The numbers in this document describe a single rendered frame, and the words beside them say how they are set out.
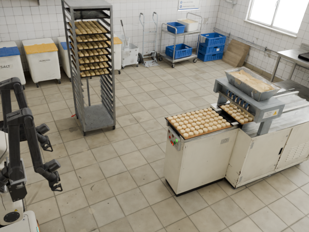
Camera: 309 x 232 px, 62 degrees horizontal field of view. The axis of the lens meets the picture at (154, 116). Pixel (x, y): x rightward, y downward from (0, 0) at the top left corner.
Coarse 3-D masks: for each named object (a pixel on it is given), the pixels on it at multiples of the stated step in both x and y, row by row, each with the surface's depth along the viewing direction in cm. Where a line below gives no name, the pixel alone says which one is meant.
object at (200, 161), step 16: (192, 144) 258; (208, 144) 270; (224, 144) 283; (176, 160) 276; (192, 160) 272; (208, 160) 285; (224, 160) 300; (176, 176) 284; (192, 176) 288; (208, 176) 302; (224, 176) 319; (176, 192) 292
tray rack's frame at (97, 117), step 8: (64, 0) 306; (72, 0) 309; (80, 0) 312; (88, 0) 315; (96, 0) 318; (104, 0) 320; (64, 8) 335; (80, 8) 287; (88, 8) 290; (64, 16) 340; (64, 24) 345; (72, 72) 384; (72, 80) 390; (72, 88) 398; (88, 88) 411; (88, 96) 418; (96, 104) 433; (88, 112) 412; (96, 112) 413; (104, 112) 415; (80, 120) 393; (88, 120) 394; (96, 120) 395; (104, 120) 397; (112, 120) 398; (88, 128) 376; (96, 128) 380
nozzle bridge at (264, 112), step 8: (216, 80) 298; (224, 80) 298; (216, 88) 301; (224, 88) 301; (232, 88) 281; (224, 96) 296; (240, 96) 268; (248, 96) 268; (272, 96) 271; (240, 104) 279; (256, 104) 254; (264, 104) 255; (272, 104) 256; (280, 104) 257; (248, 112) 267; (256, 112) 252; (264, 112) 251; (272, 112) 257; (280, 112) 263; (256, 120) 254; (264, 120) 258; (272, 120) 264; (264, 128) 266
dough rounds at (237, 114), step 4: (228, 104) 303; (232, 104) 304; (224, 108) 298; (228, 108) 296; (232, 108) 296; (236, 108) 298; (228, 112) 290; (232, 112) 289; (236, 112) 293; (240, 112) 290; (244, 112) 291; (232, 116) 285; (236, 116) 282; (240, 116) 282; (244, 116) 284; (248, 116) 287; (240, 120) 276; (244, 120) 277; (248, 120) 280; (252, 120) 281
